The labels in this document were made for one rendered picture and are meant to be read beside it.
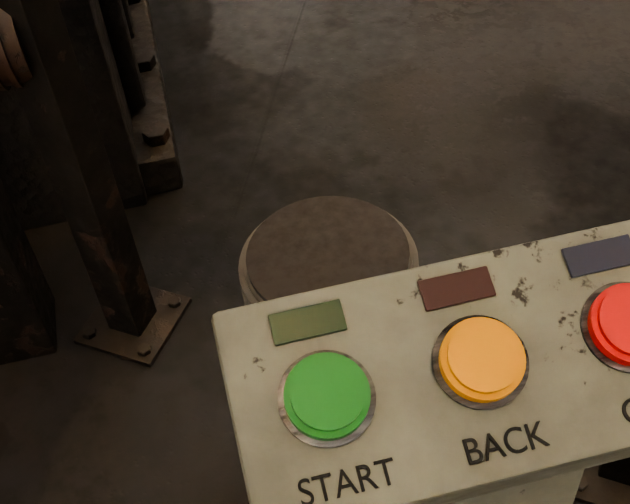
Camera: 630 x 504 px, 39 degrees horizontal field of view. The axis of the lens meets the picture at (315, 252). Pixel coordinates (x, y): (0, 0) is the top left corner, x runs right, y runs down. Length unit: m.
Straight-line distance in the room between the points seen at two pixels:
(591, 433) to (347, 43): 1.31
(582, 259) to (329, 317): 0.13
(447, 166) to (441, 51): 0.31
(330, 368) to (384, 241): 0.19
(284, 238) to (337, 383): 0.20
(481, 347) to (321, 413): 0.08
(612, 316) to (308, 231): 0.23
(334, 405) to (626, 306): 0.15
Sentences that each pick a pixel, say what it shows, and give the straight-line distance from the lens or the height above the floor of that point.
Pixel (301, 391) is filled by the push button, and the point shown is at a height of 0.61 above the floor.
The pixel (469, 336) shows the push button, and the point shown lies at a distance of 0.42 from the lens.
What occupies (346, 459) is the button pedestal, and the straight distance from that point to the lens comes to 0.41.
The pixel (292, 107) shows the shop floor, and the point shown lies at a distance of 1.53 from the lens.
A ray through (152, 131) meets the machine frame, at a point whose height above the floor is 0.09.
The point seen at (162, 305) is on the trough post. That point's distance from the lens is 1.24.
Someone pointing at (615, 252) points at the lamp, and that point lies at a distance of 0.46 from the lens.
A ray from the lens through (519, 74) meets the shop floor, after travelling 1.60.
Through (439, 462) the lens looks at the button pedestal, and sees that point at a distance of 0.41.
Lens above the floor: 0.95
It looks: 48 degrees down
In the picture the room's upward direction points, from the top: 6 degrees counter-clockwise
